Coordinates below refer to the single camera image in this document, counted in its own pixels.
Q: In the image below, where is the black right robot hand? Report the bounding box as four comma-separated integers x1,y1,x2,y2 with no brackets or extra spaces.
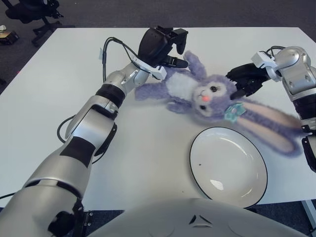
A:
226,63,270,101

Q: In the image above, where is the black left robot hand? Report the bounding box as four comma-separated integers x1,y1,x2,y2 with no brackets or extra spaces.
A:
137,25,190,70

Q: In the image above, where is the purple plush bunny doll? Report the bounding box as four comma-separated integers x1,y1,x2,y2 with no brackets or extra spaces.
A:
134,50,304,158

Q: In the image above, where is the white plate black rim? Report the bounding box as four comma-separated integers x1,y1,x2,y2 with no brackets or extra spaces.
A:
189,127,269,209

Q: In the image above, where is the black office chair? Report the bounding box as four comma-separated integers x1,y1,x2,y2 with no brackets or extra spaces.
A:
4,0,75,47

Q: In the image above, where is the brown cardboard box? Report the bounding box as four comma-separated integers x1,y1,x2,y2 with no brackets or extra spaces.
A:
0,30,19,45

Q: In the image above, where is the white table leg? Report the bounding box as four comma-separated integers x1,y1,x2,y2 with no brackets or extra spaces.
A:
301,200,316,223

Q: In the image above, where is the grey robot torso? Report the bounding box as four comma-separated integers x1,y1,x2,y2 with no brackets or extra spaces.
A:
86,197,304,237

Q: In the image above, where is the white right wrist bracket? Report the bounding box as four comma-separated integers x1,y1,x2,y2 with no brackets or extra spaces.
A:
251,51,282,82

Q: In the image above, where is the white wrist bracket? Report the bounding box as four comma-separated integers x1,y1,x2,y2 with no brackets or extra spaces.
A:
251,51,282,82
130,54,166,81

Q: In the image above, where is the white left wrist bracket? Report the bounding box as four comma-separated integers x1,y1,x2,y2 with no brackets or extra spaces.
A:
130,54,166,81

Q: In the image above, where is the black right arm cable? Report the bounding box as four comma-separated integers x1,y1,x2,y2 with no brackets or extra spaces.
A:
265,45,287,60

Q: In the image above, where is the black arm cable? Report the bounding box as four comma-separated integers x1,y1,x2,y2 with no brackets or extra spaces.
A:
0,37,139,199
265,45,287,60

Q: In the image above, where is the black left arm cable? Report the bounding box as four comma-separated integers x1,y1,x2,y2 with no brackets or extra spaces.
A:
0,37,139,199

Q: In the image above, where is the black table bracket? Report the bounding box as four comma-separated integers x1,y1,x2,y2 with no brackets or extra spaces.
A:
74,210,93,237

